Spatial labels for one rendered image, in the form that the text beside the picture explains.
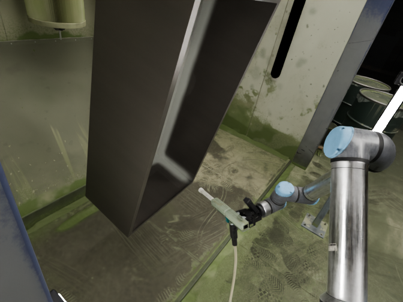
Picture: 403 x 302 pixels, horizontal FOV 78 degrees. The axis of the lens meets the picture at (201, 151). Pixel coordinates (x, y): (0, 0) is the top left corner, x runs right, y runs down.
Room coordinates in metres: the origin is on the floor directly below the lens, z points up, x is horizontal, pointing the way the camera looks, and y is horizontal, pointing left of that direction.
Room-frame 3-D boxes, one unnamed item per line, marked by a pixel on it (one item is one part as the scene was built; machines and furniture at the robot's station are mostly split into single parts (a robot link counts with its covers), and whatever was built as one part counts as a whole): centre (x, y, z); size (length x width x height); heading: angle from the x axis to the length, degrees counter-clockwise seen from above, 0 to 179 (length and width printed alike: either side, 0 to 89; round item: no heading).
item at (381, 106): (2.89, -1.95, 0.44); 0.59 x 0.58 x 0.89; 164
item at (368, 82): (3.54, -2.03, 0.86); 0.54 x 0.54 x 0.01
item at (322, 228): (1.58, -1.13, 0.01); 0.20 x 0.20 x 0.01; 60
